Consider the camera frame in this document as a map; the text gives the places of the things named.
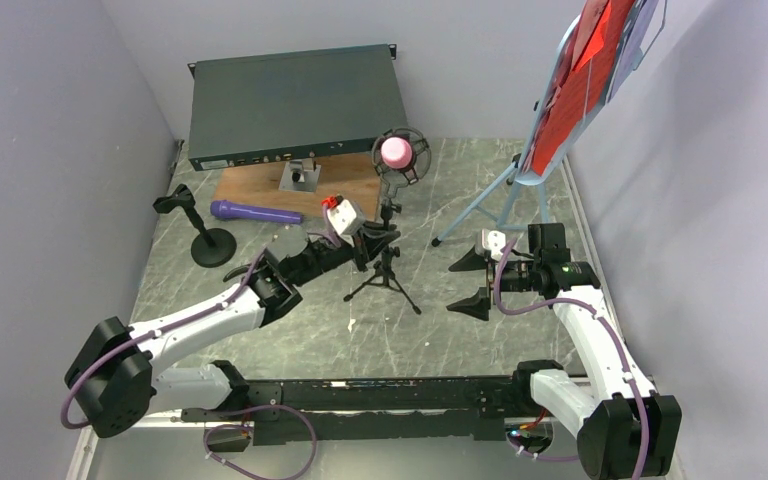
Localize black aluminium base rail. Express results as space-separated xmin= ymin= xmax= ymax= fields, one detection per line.
xmin=79 ymin=370 xmax=597 ymax=458

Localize purple microphone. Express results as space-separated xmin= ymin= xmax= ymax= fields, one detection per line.
xmin=210 ymin=200 xmax=303 ymax=224

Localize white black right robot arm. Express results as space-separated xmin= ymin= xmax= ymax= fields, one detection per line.
xmin=447 ymin=223 xmax=682 ymax=479

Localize pink microphone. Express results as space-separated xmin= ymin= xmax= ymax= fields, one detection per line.
xmin=371 ymin=127 xmax=433 ymax=200

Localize black round-base mic stand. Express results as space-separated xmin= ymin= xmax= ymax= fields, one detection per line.
xmin=152 ymin=184 xmax=237 ymax=268

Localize black wire stripper pliers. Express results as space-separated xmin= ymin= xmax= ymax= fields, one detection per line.
xmin=222 ymin=262 xmax=259 ymax=285

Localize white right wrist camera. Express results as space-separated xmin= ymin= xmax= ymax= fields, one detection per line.
xmin=474 ymin=229 xmax=507 ymax=261

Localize wooden board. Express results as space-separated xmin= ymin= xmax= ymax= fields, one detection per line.
xmin=213 ymin=153 xmax=381 ymax=220

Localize black tripod mic stand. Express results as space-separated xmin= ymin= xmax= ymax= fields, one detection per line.
xmin=343 ymin=198 xmax=422 ymax=315

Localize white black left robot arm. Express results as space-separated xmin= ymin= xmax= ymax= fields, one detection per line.
xmin=60 ymin=222 xmax=401 ymax=438

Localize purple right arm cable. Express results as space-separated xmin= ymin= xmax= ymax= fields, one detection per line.
xmin=493 ymin=235 xmax=654 ymax=480

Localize dark green rack unit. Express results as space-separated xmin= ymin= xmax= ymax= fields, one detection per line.
xmin=188 ymin=44 xmax=409 ymax=171

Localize red sheet music papers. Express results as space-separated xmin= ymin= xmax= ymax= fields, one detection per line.
xmin=522 ymin=1 xmax=640 ymax=178

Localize light blue music stand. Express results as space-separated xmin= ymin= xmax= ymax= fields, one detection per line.
xmin=430 ymin=0 xmax=669 ymax=248

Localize grey metal bracket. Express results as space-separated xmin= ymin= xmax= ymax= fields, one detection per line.
xmin=279 ymin=158 xmax=322 ymax=193

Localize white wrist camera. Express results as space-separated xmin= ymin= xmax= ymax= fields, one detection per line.
xmin=474 ymin=229 xmax=507 ymax=261
xmin=321 ymin=196 xmax=366 ymax=238

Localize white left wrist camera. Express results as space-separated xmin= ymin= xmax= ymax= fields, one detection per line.
xmin=321 ymin=196 xmax=366 ymax=238

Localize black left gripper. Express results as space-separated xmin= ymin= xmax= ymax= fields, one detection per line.
xmin=292 ymin=220 xmax=400 ymax=287

